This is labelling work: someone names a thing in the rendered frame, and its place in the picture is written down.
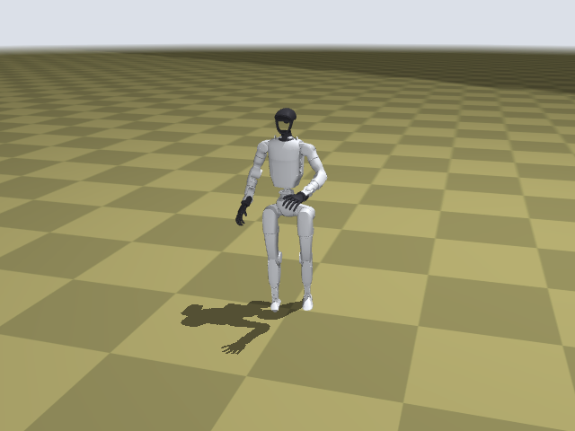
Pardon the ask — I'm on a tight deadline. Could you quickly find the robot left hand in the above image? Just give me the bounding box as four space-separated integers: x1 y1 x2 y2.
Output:
282 191 309 212

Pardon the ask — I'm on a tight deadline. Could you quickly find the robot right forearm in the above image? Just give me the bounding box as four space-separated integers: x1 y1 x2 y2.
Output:
243 167 258 203

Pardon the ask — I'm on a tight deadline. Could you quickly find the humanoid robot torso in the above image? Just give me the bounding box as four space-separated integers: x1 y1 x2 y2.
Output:
268 135 305 217

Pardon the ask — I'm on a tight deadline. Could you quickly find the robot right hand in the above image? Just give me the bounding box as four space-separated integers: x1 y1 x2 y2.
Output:
235 196 252 226

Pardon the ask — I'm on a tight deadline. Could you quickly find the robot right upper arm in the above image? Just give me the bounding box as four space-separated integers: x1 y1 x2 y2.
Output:
251 140 270 179

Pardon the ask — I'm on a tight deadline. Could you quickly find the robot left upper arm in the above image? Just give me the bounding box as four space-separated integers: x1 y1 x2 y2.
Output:
299 142 327 180

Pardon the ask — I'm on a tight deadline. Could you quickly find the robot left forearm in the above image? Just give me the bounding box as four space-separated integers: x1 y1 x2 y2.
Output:
301 172 327 197

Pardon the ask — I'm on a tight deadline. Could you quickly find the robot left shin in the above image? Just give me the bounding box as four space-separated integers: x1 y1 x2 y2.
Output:
301 253 313 297

